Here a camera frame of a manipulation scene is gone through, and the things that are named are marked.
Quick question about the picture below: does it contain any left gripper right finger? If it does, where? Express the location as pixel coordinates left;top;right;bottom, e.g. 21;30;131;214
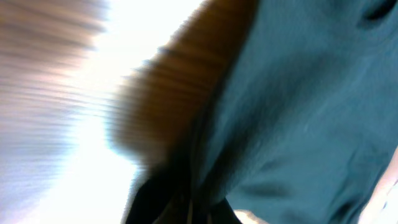
206;198;241;224

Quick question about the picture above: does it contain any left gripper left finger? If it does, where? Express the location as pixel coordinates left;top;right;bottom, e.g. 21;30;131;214
125;177;190;224

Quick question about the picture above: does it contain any black t-shirt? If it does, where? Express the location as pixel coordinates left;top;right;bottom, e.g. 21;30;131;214
124;0;398;224

